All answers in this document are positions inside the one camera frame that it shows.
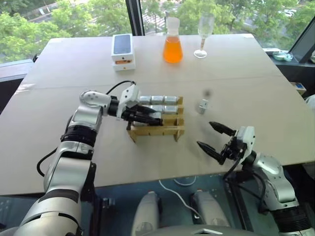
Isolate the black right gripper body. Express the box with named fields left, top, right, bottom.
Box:
left=220, top=135, right=247, bottom=165

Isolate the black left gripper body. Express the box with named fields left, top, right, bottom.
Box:
left=121, top=104, right=143, bottom=130

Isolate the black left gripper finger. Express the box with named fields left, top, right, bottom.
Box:
left=133, top=115, right=164, bottom=125
left=135, top=106, right=158, bottom=115

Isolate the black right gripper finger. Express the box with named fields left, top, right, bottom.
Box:
left=196, top=141, right=226, bottom=166
left=208, top=121, right=237, bottom=137

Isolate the small wooden pallet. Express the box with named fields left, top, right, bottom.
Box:
left=126, top=96, right=186, bottom=144

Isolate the loose silver metal block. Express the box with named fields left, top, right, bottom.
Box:
left=196, top=98, right=210, bottom=115

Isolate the white phone box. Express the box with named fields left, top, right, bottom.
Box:
left=111, top=34, right=136, bottom=62
left=112, top=59, right=137, bottom=72

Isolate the silver robot leg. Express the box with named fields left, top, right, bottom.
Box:
left=191, top=188, right=231, bottom=228
left=131, top=191, right=162, bottom=236

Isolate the flask with orange liquid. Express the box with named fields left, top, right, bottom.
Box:
left=162, top=17, right=185, bottom=64

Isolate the grey robot torso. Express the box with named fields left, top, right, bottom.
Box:
left=157, top=223, right=251, bottom=236

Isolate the small blue box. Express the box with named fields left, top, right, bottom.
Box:
left=292, top=82, right=308, bottom=95

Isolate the teal dish with clutter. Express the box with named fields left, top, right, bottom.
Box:
left=271, top=50, right=295, bottom=61

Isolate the clear champagne glass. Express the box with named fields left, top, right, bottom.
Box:
left=193, top=10, right=216, bottom=59

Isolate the dark slanted monitor panel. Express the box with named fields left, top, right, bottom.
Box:
left=288, top=16, right=315, bottom=63

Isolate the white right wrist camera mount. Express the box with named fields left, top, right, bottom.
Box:
left=235, top=126, right=255, bottom=164

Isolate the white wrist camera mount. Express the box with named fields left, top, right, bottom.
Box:
left=116, top=85, right=141, bottom=121
left=235, top=126, right=255, bottom=164

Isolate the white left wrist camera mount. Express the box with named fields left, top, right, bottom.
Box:
left=116, top=85, right=141, bottom=121

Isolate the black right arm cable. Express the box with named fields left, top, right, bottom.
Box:
left=223, top=157, right=269, bottom=212

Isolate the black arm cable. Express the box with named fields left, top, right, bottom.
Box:
left=36, top=147, right=60, bottom=178
left=105, top=81, right=137, bottom=95
left=223, top=157, right=269, bottom=212

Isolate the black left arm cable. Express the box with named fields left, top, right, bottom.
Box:
left=105, top=81, right=137, bottom=95

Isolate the white cable under table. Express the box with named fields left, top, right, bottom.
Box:
left=158, top=177, right=205, bottom=220

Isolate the dark window frame post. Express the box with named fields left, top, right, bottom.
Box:
left=125, top=0, right=146, bottom=36

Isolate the black upper arm cable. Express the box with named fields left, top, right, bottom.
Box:
left=36, top=147, right=60, bottom=178

